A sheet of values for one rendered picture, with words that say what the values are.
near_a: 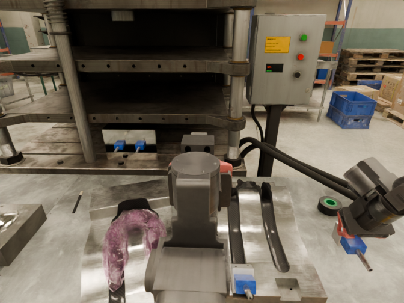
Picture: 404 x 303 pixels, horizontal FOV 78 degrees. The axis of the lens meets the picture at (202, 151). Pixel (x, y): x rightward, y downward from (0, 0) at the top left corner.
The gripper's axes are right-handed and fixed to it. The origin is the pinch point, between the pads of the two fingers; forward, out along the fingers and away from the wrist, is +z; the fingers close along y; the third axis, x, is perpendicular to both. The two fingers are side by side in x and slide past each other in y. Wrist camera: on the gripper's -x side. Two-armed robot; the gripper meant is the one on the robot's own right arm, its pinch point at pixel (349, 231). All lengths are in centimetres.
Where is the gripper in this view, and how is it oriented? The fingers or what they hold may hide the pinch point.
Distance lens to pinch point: 79.1
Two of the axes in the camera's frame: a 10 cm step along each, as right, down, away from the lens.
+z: 0.2, 5.7, 8.2
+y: -10.0, 0.0, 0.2
